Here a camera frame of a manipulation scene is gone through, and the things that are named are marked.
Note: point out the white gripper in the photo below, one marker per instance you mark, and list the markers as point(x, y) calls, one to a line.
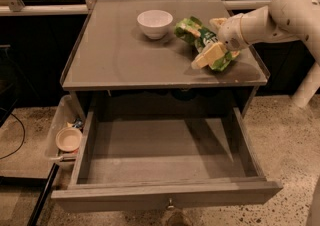
point(230, 33)

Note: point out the green rice chip bag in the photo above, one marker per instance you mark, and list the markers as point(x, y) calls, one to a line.
point(192, 31)

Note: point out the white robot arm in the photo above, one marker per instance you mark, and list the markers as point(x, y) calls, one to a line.
point(285, 129)

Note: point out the open grey top drawer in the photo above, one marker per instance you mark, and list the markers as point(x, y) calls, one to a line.
point(140, 150)

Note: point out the white ceramic bowl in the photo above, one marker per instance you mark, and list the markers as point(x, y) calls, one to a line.
point(154, 23)

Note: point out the grey wooden cabinet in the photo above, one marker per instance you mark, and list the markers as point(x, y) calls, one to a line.
point(113, 53)

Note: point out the blue item in bin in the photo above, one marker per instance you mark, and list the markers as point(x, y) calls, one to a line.
point(78, 124)

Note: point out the small beige bowl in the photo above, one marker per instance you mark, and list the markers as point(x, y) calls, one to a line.
point(68, 139)

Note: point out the clear plastic bin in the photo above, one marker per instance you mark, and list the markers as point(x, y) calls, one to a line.
point(65, 116)

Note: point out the metal drawer handle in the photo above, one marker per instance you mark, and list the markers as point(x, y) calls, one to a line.
point(170, 205)

